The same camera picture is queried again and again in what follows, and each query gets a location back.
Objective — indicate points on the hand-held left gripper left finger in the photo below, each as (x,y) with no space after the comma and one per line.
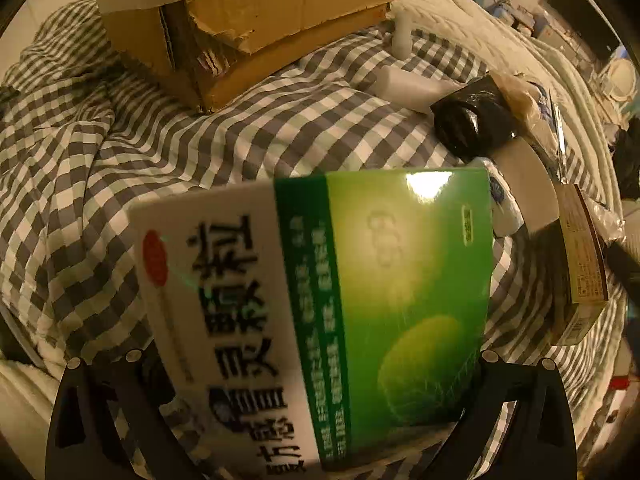
(131,390)

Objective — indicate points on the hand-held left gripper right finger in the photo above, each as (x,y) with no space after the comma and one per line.
(505,400)

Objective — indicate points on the green and white medicine box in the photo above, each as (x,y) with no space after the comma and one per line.
(350,300)

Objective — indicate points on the brown cardboard box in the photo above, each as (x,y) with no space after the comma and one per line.
(260,15)

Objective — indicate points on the white fluffy sheet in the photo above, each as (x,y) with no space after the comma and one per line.
(25,400)

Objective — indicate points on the beige carton with brown edge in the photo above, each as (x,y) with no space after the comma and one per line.
(582,260)

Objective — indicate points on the white packet with blue print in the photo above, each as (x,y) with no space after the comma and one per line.
(505,205)

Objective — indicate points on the grey checked blanket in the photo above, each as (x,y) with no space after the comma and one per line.
(150,170)

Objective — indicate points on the dark cloth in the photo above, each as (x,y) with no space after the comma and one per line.
(627,160)

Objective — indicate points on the clear plastic wrapper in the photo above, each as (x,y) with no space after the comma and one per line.
(552,130)

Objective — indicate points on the black plastic bag roll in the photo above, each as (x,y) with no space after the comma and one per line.
(470,120)

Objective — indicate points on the crumpled beige plastic bag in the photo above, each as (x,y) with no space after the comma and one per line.
(517,95)

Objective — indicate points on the white plastic bottle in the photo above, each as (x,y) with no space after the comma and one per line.
(410,87)

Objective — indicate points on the white round object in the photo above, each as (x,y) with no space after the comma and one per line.
(620,77)

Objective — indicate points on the pale quilted blanket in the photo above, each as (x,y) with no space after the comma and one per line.
(500,45)

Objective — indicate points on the small white upright bottle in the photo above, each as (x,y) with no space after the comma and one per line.
(403,35)

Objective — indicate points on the dark monitor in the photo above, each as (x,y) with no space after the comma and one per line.
(585,15)

